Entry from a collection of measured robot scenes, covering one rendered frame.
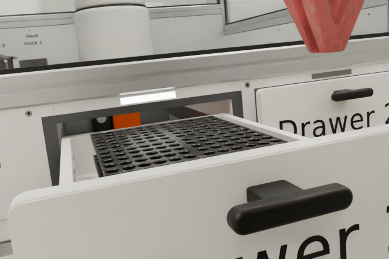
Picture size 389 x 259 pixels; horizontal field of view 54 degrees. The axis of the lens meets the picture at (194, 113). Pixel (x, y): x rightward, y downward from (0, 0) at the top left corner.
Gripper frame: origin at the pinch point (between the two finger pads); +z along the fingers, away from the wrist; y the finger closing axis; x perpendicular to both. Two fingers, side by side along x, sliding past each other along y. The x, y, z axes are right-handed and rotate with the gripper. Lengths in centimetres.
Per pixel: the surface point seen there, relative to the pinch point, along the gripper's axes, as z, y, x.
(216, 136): 9.8, 20.9, -1.1
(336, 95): 9.1, 30.7, -25.1
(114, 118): 15, 72, 4
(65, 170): 10.5, 20.2, 15.0
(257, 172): 7.8, 2.4, 3.4
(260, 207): 8.4, -1.0, 5.2
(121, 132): 10.0, 32.2, 7.7
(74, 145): 12.0, 37.7, 13.8
